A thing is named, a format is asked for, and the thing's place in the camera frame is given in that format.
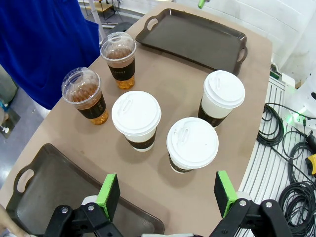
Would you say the white lidded paper coffee cup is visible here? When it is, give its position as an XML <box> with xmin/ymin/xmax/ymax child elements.
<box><xmin>166</xmin><ymin>117</ymin><xmax>219</xmax><ymax>174</ymax></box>
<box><xmin>197</xmin><ymin>70</ymin><xmax>246</xmax><ymax>128</ymax></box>
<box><xmin>111</xmin><ymin>90</ymin><xmax>162</xmax><ymax>152</ymax></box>

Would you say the coiled black cable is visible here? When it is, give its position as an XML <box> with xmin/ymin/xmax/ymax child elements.
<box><xmin>278</xmin><ymin>181</ymin><xmax>316</xmax><ymax>237</ymax></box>
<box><xmin>256</xmin><ymin>103</ymin><xmax>285</xmax><ymax>147</ymax></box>

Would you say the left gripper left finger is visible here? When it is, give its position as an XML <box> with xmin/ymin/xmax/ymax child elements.
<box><xmin>44</xmin><ymin>173</ymin><xmax>124</xmax><ymax>237</ymax></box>

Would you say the dark brown plastic serving tray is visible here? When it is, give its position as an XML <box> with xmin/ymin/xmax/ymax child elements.
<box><xmin>5</xmin><ymin>143</ymin><xmax>165</xmax><ymax>237</ymax></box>
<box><xmin>135</xmin><ymin>8</ymin><xmax>248</xmax><ymax>76</ymax></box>

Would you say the wooden shelf with metal legs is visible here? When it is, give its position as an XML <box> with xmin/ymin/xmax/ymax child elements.
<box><xmin>85</xmin><ymin>0</ymin><xmax>119</xmax><ymax>21</ymax></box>

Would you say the person in blue hoodie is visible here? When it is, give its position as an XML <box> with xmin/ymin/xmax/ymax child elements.
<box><xmin>0</xmin><ymin>0</ymin><xmax>101</xmax><ymax>111</ymax></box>

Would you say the person's right forearm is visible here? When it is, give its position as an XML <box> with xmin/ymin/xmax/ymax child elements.
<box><xmin>0</xmin><ymin>204</ymin><xmax>28</xmax><ymax>237</ymax></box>

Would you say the white pole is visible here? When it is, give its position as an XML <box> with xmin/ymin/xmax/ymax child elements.
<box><xmin>88</xmin><ymin>0</ymin><xmax>107</xmax><ymax>43</ymax></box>

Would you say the white slotted base plate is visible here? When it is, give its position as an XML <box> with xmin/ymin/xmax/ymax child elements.
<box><xmin>238</xmin><ymin>75</ymin><xmax>316</xmax><ymax>237</ymax></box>

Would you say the yellow black handheld device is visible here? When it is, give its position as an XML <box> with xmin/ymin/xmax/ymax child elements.
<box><xmin>305</xmin><ymin>153</ymin><xmax>316</xmax><ymax>176</ymax></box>

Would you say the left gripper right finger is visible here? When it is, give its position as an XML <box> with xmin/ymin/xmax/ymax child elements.
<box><xmin>209</xmin><ymin>170</ymin><xmax>293</xmax><ymax>237</ymax></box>

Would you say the iced tea cup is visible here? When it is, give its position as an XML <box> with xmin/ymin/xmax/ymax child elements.
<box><xmin>100</xmin><ymin>32</ymin><xmax>137</xmax><ymax>90</ymax></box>
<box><xmin>61</xmin><ymin>67</ymin><xmax>109</xmax><ymax>125</ymax></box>

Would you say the small white box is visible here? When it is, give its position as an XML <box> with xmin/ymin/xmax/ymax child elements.
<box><xmin>281</xmin><ymin>73</ymin><xmax>296</xmax><ymax>90</ymax></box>

